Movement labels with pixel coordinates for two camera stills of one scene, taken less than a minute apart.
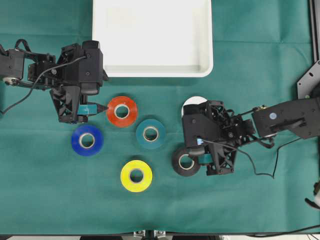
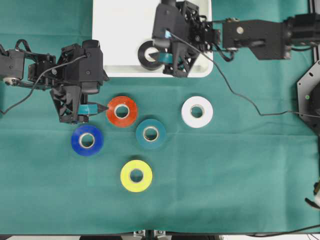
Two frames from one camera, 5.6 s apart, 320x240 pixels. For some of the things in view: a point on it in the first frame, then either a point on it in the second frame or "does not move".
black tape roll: [177, 166] -> [148, 64]
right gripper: [212, 125] -> [180, 26]
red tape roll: [119, 101] does not move
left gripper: [81, 73] does not move
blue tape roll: [98, 141] does not move
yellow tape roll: [133, 186] does not move
